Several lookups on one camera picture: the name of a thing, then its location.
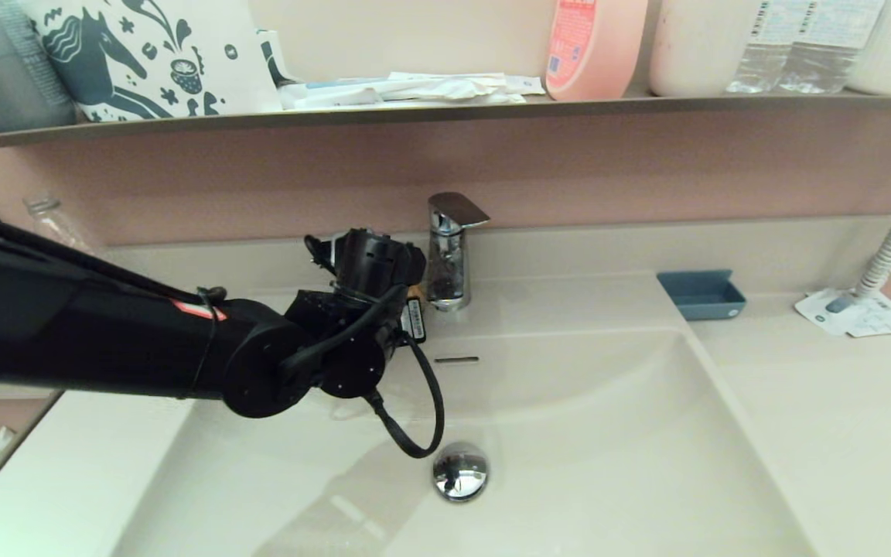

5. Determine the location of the chrome faucet lever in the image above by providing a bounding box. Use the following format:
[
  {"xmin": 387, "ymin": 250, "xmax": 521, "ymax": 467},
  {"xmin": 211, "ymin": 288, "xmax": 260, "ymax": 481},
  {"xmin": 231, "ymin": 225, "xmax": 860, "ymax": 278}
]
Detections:
[{"xmin": 428, "ymin": 192, "xmax": 490, "ymax": 231}]

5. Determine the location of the chrome faucet body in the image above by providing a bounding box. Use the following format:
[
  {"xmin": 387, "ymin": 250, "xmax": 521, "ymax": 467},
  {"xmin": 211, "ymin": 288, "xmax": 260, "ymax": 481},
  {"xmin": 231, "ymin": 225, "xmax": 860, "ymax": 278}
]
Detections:
[{"xmin": 425, "ymin": 213, "xmax": 471, "ymax": 312}]

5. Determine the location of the white sink basin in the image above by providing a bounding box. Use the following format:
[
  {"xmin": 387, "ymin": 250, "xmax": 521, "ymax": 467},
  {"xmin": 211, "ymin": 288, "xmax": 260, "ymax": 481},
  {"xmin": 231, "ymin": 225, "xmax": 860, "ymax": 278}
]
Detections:
[{"xmin": 109, "ymin": 275, "xmax": 818, "ymax": 557}]

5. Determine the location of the white blue flat packet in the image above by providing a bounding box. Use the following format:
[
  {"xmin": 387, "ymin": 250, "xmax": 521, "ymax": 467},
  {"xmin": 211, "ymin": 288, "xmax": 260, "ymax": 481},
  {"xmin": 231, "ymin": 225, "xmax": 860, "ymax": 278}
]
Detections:
[{"xmin": 278, "ymin": 77, "xmax": 386, "ymax": 111}]

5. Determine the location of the white crumpled wrapper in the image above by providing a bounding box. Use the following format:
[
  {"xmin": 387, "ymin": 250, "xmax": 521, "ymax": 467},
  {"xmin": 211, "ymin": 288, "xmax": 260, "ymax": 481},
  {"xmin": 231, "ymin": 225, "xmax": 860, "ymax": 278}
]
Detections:
[{"xmin": 380, "ymin": 71, "xmax": 527, "ymax": 105}]

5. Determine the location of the small white dark printed box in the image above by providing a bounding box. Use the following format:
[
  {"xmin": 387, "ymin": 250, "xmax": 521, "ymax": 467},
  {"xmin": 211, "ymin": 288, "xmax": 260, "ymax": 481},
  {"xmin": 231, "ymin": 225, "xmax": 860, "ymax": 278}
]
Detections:
[{"xmin": 256, "ymin": 28, "xmax": 302, "ymax": 86}]

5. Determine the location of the chrome drain stopper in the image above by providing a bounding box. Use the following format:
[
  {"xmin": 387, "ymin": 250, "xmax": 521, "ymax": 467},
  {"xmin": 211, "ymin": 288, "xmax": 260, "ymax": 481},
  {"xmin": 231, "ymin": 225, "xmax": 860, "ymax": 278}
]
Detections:
[{"xmin": 432, "ymin": 443, "xmax": 490, "ymax": 504}]

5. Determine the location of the white bag with horse print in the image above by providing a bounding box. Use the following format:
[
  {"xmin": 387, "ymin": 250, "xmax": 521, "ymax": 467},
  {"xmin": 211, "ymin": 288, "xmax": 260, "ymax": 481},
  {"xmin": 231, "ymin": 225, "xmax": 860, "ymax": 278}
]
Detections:
[{"xmin": 20, "ymin": 0, "xmax": 284, "ymax": 123}]

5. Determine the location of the pink detergent bottle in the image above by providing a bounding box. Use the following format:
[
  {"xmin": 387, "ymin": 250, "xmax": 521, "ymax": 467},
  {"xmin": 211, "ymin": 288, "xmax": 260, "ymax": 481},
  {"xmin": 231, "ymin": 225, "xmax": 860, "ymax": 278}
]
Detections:
[{"xmin": 544, "ymin": 0, "xmax": 649, "ymax": 101}]

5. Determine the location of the capless clear plastic bottle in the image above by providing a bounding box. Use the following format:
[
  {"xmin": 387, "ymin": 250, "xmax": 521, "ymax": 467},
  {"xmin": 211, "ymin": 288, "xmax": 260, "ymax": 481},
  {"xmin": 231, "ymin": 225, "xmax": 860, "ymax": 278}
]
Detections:
[{"xmin": 24, "ymin": 193, "xmax": 98, "ymax": 256}]

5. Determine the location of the blue soap dish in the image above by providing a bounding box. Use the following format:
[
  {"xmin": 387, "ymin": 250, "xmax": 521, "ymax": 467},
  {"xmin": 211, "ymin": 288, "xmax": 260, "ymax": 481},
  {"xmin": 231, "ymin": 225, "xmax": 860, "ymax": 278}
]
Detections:
[{"xmin": 656, "ymin": 269, "xmax": 747, "ymax": 321}]

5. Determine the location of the white smooth jar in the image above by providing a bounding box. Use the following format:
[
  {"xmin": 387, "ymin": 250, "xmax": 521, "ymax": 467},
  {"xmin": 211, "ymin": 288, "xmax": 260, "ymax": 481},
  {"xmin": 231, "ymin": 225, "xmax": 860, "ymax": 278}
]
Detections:
[{"xmin": 648, "ymin": 0, "xmax": 763, "ymax": 97}]

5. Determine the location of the clear labelled water bottle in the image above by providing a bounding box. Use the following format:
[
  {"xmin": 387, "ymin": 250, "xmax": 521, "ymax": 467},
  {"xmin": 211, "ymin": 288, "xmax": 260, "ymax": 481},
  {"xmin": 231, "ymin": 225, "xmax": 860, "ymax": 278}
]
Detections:
[
  {"xmin": 778, "ymin": 0, "xmax": 887, "ymax": 94},
  {"xmin": 726, "ymin": 0, "xmax": 801, "ymax": 94}
]

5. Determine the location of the brown wall shelf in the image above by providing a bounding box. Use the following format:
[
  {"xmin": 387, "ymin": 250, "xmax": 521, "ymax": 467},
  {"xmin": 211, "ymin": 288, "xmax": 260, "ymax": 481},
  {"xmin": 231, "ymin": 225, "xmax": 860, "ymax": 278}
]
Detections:
[{"xmin": 0, "ymin": 87, "xmax": 891, "ymax": 152}]

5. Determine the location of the left arm smooth black cable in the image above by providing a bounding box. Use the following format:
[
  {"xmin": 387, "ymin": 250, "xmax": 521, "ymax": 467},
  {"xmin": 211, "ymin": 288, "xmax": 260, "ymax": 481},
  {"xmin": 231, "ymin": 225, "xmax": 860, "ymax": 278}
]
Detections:
[{"xmin": 364, "ymin": 329, "xmax": 445, "ymax": 459}]

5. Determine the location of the white corrugated hose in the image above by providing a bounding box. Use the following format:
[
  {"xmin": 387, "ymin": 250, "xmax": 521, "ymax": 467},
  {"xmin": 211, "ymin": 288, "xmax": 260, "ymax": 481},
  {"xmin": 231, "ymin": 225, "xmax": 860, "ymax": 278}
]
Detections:
[{"xmin": 826, "ymin": 159, "xmax": 891, "ymax": 313}]

